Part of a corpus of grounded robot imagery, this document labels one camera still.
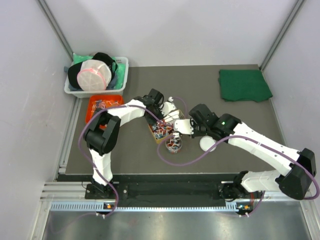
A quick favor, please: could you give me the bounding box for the white round lid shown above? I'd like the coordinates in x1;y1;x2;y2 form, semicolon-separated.
199;136;217;152

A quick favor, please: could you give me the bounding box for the clear plastic cup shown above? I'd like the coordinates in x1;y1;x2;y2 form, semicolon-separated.
165;136;183;154

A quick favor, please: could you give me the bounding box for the white cable duct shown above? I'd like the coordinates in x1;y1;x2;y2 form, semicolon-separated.
50;201;252;214

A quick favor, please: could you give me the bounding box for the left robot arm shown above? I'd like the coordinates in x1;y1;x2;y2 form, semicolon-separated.
81;89;164;199

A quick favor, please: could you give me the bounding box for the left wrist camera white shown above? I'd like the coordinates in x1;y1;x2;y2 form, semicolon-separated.
160;96;177;117

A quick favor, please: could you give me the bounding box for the green patterned cloth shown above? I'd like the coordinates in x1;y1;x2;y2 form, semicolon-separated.
68;52;126;91

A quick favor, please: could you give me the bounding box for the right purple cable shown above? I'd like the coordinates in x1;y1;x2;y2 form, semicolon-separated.
156;133;320;218

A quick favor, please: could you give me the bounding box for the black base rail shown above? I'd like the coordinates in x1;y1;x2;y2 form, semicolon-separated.
56;172;270;207

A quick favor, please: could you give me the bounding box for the dark green folded cloth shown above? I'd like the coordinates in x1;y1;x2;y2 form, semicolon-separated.
218;69;273;103

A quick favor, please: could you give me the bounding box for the white plastic basket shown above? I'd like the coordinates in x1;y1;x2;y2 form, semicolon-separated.
64;52;129;99

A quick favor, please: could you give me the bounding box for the orange candy tray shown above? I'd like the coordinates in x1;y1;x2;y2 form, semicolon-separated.
84;94;124;124

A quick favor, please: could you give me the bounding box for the purple cable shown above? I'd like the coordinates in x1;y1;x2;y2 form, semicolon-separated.
77;96;188;218
156;133;320;218

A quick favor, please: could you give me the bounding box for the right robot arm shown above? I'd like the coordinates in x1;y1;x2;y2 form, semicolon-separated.
189;104;320;200

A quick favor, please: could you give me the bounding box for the black cap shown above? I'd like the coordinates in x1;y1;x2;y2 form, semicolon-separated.
67;52;119;90

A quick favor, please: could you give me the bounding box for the tan candy box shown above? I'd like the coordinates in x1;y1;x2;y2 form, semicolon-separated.
148;109;185;144

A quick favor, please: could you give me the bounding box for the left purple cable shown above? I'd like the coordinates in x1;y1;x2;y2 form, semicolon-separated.
77;96;188;218

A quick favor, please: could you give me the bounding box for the white mesh laundry bag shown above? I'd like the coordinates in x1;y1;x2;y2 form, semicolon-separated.
77;60;111;91

